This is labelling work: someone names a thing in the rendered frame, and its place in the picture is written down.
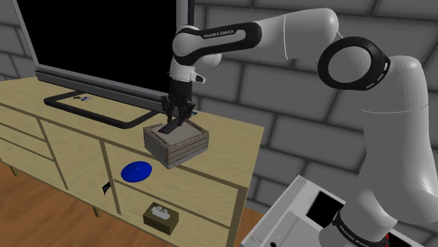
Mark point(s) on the olive tissue box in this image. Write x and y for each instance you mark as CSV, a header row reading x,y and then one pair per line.
x,y
161,219

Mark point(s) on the wooden slatted crate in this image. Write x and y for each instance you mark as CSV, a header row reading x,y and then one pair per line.
x,y
183,145

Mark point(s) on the blue round plate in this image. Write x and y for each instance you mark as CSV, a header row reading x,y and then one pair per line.
x,y
136,171

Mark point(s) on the flat screen television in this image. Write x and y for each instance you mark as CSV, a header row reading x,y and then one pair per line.
x,y
102,37

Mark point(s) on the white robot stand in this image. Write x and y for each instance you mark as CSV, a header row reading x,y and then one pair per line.
x,y
291,212

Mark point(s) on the small black card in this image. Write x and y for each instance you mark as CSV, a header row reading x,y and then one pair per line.
x,y
106,188

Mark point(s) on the small blue grey object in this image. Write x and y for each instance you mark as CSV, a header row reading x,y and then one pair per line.
x,y
83,99

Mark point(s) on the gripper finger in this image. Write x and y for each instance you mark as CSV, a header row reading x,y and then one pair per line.
x,y
184,114
168,111

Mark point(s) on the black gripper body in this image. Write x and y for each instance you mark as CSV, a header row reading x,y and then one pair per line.
x,y
180,91

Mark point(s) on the light wooden sideboard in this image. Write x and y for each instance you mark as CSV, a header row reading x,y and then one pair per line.
x,y
68,154

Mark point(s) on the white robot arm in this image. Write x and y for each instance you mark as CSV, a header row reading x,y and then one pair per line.
x,y
393,143

